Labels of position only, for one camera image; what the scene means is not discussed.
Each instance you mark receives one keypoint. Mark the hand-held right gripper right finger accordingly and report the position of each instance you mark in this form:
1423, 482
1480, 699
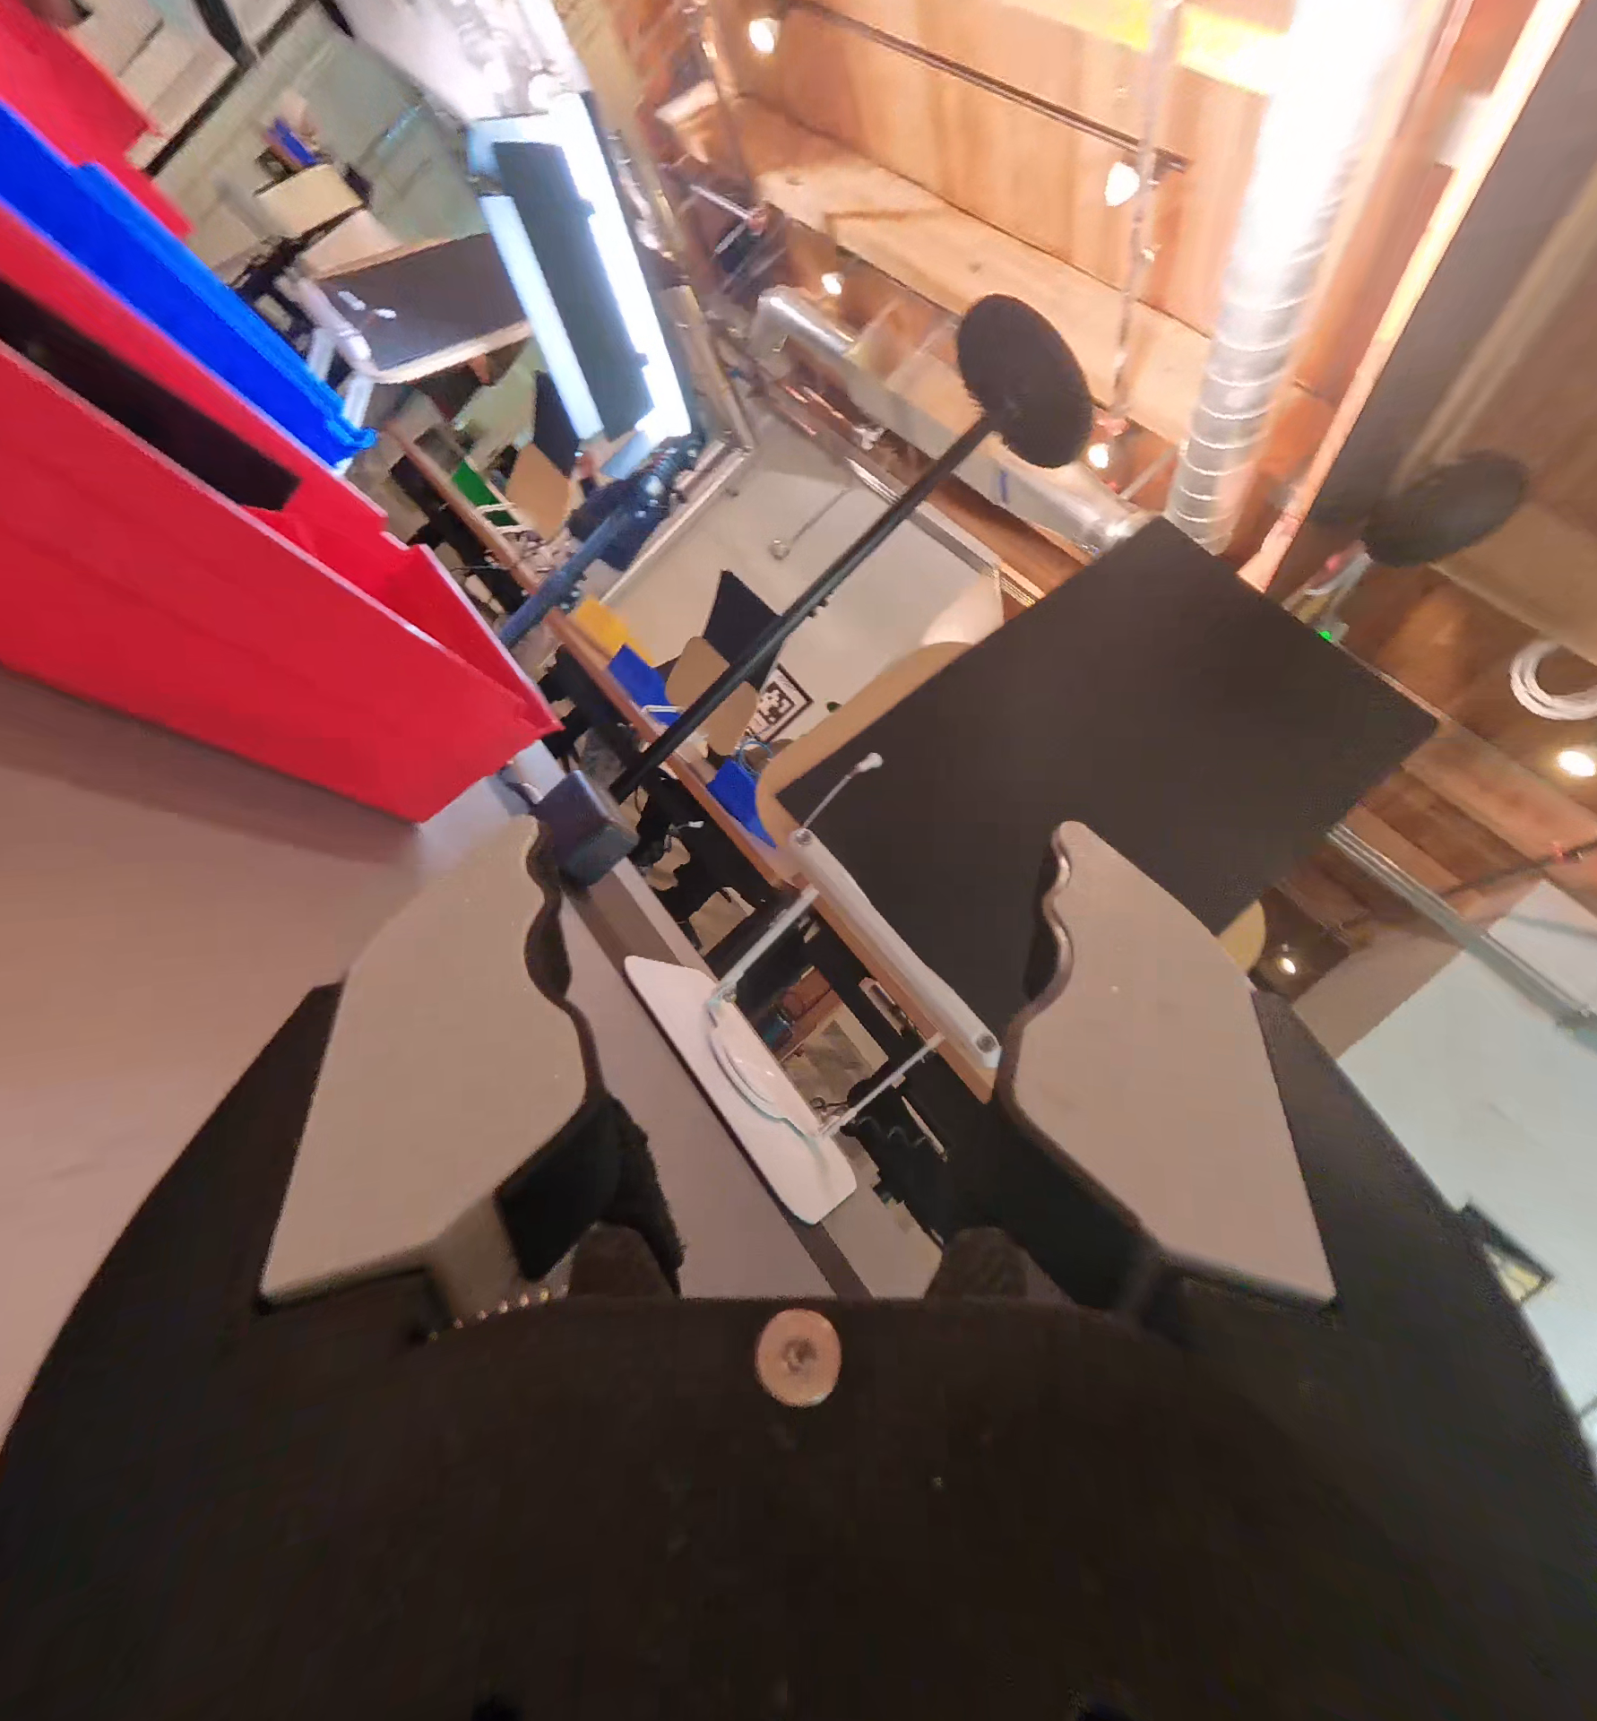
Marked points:
1162, 1089

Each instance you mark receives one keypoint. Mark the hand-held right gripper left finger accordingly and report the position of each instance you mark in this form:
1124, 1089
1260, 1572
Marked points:
437, 1075

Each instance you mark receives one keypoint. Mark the white stand base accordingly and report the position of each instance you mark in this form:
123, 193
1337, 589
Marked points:
691, 1021

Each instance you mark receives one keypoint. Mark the white bar with thin antenna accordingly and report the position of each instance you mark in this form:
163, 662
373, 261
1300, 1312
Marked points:
894, 961

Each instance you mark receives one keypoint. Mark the large black tilted board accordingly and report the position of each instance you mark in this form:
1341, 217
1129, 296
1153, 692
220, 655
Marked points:
1122, 753

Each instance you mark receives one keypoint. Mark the phone icon door sign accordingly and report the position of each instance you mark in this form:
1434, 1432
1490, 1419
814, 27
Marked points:
1510, 1257

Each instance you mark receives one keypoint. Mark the red plastic bin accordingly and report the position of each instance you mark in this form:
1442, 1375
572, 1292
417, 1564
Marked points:
207, 605
73, 289

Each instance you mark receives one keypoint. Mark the ceiling spotlight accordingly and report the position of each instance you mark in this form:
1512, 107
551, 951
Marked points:
1578, 764

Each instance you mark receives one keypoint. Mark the black ceiling dome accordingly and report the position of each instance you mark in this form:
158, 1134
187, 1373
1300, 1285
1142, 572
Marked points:
1446, 510

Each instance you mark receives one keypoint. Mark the black pole with disc top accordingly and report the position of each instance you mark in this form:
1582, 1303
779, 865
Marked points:
1026, 383

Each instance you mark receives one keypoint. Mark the glowing light panel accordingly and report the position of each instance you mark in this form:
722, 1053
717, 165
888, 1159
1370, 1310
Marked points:
572, 268

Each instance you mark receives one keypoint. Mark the dark blue bin stack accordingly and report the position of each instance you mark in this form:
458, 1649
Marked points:
141, 256

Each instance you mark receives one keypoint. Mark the distant red bin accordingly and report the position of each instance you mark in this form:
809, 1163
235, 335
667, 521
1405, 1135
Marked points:
47, 94

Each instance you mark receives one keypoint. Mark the silver rectangular duct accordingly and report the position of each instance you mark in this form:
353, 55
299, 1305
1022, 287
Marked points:
934, 416

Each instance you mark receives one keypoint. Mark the silver spiral duct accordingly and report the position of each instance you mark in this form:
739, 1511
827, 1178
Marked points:
1263, 335

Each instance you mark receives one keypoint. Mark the black tilted board white frame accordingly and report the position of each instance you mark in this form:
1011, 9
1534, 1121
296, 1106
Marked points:
423, 309

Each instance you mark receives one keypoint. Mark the white stand frame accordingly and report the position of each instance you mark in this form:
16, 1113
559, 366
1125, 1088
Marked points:
329, 316

